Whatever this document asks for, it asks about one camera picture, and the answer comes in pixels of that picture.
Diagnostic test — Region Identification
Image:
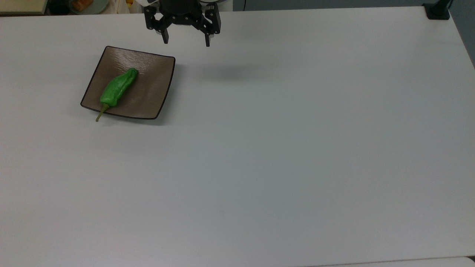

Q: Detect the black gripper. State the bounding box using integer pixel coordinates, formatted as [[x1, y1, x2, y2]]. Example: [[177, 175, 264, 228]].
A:
[[144, 0, 222, 47]]

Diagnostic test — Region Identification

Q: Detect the green chili pepper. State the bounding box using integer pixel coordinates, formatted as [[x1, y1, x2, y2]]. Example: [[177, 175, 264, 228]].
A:
[[95, 67, 139, 123]]

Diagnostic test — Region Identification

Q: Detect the square brown ceramic plate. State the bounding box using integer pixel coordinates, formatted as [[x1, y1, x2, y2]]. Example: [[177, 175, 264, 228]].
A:
[[80, 46, 176, 120]]

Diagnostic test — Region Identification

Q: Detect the pale green bowl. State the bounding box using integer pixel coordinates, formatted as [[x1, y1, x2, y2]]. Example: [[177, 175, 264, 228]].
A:
[[69, 0, 110, 15]]

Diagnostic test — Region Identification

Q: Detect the beige board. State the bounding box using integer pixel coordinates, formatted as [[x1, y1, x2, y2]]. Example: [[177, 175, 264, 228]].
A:
[[0, 0, 49, 15]]

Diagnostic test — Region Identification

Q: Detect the black table clamp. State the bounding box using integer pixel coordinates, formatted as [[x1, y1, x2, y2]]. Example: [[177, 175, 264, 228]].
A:
[[423, 0, 454, 20]]

